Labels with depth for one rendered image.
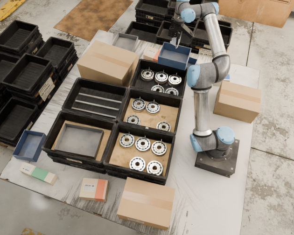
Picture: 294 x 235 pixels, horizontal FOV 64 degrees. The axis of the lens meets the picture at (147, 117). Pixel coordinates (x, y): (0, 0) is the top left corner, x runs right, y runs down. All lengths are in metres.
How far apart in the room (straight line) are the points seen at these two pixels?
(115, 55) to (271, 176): 1.90
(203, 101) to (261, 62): 2.30
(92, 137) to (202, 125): 0.74
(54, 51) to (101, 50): 0.99
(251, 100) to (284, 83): 1.56
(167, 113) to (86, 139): 0.61
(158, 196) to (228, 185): 0.52
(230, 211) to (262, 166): 1.10
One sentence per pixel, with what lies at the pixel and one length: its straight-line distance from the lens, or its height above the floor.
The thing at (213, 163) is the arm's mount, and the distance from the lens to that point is 1.65.
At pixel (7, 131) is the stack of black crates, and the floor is 0.27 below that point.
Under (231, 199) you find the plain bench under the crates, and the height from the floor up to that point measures 0.70.
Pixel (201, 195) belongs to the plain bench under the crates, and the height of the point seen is 0.70.
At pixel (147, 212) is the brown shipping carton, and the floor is 0.86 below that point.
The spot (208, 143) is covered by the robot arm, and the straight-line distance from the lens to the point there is 1.47.
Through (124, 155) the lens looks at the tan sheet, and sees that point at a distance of 1.57.
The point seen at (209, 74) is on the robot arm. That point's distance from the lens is 1.30.
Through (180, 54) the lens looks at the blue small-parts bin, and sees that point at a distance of 1.77.
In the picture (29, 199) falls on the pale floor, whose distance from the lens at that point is 2.56.
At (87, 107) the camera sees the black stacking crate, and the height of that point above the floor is 0.83.
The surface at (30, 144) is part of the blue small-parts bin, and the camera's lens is 1.92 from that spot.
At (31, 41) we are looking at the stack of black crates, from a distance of 2.92.
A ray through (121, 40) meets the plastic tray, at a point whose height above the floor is 0.70.
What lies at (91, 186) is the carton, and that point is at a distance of 1.60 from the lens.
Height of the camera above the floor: 2.29
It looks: 59 degrees down
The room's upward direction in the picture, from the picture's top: 2 degrees clockwise
